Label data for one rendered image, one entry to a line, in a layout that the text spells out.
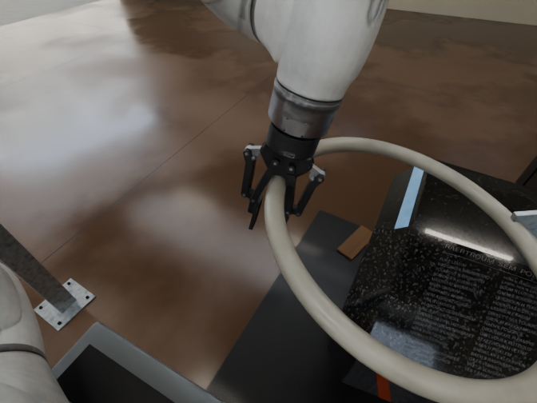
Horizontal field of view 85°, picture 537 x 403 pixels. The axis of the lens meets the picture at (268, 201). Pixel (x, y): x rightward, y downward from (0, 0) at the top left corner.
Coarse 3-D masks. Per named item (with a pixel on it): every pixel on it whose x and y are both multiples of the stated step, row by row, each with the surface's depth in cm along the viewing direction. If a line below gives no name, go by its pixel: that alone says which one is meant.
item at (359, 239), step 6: (360, 228) 177; (366, 228) 177; (354, 234) 174; (360, 234) 174; (366, 234) 174; (348, 240) 171; (354, 240) 171; (360, 240) 171; (366, 240) 171; (342, 246) 167; (348, 246) 167; (354, 246) 167; (360, 246) 167; (342, 252) 165; (348, 252) 165; (354, 252) 165; (348, 258) 163
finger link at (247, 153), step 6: (252, 144) 47; (246, 150) 45; (246, 156) 46; (252, 156) 46; (246, 162) 47; (252, 162) 46; (246, 168) 47; (252, 168) 47; (246, 174) 48; (252, 174) 49; (246, 180) 49; (252, 180) 51; (246, 186) 50; (246, 192) 51
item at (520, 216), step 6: (528, 210) 53; (534, 210) 53; (516, 216) 53; (522, 216) 53; (528, 216) 53; (534, 216) 53; (522, 222) 54; (528, 222) 54; (534, 222) 54; (528, 228) 55; (534, 228) 55; (534, 234) 54; (516, 246) 53; (528, 264) 51
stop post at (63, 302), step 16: (0, 224) 105; (0, 240) 107; (16, 240) 112; (0, 256) 109; (16, 256) 114; (32, 256) 119; (16, 272) 116; (32, 272) 122; (48, 272) 128; (32, 288) 132; (48, 288) 131; (64, 288) 138; (80, 288) 152; (48, 304) 146; (64, 304) 141; (80, 304) 146; (48, 320) 140; (64, 320) 140
